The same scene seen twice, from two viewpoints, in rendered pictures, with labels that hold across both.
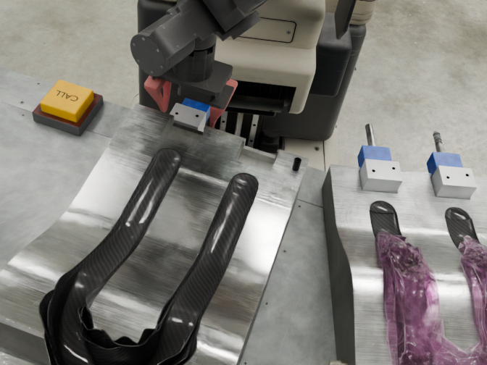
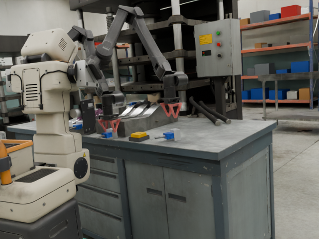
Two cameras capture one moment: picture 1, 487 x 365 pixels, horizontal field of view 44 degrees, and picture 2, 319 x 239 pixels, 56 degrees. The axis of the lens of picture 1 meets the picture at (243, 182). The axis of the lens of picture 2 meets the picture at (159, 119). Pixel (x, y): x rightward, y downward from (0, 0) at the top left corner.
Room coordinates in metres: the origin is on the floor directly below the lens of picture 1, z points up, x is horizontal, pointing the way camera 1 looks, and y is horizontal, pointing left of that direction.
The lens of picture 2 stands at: (1.95, 1.20, 1.16)
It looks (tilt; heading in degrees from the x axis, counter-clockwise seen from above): 9 degrees down; 211
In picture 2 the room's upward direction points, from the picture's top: 5 degrees counter-clockwise
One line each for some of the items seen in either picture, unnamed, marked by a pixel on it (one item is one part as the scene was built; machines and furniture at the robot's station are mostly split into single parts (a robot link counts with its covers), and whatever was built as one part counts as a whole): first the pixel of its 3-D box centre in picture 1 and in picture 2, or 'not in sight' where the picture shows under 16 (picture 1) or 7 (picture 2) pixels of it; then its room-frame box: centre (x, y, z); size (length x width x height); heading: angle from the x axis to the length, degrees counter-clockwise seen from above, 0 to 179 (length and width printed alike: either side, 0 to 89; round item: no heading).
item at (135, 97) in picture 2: not in sight; (154, 100); (-0.54, -0.31, 0.87); 0.50 x 0.27 x 0.17; 170
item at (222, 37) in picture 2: not in sight; (220, 118); (-0.31, 0.42, 0.74); 0.31 x 0.22 x 1.47; 80
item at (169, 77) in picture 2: not in sight; (169, 81); (0.62, 0.49, 1.10); 0.07 x 0.06 x 0.07; 150
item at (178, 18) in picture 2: not in sight; (152, 39); (-0.62, -0.33, 1.45); 1.29 x 0.82 x 0.19; 80
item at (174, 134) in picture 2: not in sight; (166, 135); (0.66, 0.46, 0.83); 0.13 x 0.05 x 0.05; 143
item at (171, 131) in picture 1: (182, 140); not in sight; (0.58, 0.09, 0.87); 0.05 x 0.05 x 0.04; 80
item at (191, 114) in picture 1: (197, 107); (105, 135); (0.69, 0.09, 0.83); 0.13 x 0.05 x 0.05; 170
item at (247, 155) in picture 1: (255, 163); not in sight; (0.56, -0.01, 0.87); 0.05 x 0.05 x 0.04; 80
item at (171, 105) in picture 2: not in sight; (173, 108); (0.64, 0.51, 0.96); 0.07 x 0.07 x 0.09; 53
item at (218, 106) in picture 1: (206, 101); (106, 124); (0.65, 0.08, 0.88); 0.07 x 0.07 x 0.09; 80
